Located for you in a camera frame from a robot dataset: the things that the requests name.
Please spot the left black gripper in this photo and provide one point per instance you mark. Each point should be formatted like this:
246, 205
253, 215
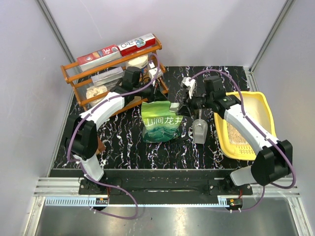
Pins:
158, 95

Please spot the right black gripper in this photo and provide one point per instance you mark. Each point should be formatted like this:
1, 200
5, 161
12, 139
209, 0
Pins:
184, 110

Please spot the grey metal scoop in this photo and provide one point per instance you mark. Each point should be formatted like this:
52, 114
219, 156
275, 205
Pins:
199, 129

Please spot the green litter bag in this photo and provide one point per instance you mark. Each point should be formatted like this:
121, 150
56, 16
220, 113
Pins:
161, 123

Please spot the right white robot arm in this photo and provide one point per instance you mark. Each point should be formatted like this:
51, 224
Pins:
273, 157

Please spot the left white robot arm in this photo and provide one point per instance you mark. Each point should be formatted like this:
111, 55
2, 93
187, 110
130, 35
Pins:
81, 139

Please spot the red white foil box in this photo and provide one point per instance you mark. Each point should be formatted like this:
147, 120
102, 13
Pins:
137, 44

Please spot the yellow litter box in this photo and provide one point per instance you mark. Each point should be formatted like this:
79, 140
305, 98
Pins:
242, 136

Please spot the red grey wrap box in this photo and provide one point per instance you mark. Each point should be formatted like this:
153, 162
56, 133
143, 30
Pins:
99, 57

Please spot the orange wooden shelf rack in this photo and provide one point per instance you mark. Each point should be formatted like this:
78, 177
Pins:
81, 82

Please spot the clear plastic bag pack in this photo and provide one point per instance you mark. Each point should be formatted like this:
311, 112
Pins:
107, 76

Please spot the brown scouring pad pack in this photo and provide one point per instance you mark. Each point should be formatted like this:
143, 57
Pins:
101, 147

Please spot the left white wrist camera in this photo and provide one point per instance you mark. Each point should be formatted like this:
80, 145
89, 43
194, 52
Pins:
152, 71

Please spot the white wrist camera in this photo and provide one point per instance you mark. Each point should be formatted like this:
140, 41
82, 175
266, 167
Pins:
189, 84
152, 71

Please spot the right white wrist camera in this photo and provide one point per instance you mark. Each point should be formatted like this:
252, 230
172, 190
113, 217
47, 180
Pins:
189, 84

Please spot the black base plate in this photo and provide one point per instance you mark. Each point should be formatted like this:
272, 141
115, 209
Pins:
165, 187

